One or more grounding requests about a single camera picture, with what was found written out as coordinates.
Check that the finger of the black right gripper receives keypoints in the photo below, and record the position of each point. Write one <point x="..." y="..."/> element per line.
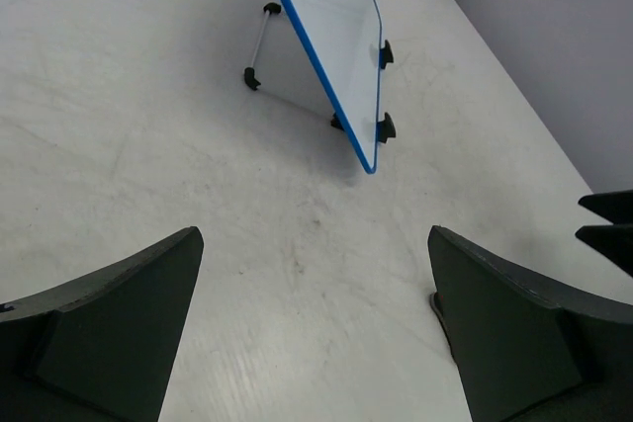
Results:
<point x="615" y="242"/>
<point x="615" y="207"/>

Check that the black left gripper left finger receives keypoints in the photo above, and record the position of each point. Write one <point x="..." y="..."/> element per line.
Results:
<point x="100" y="347"/>

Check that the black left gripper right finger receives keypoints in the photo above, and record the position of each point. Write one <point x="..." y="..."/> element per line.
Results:
<point x="528" y="347"/>

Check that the blue-framed whiteboard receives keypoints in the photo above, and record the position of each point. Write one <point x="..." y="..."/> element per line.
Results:
<point x="327" y="56"/>

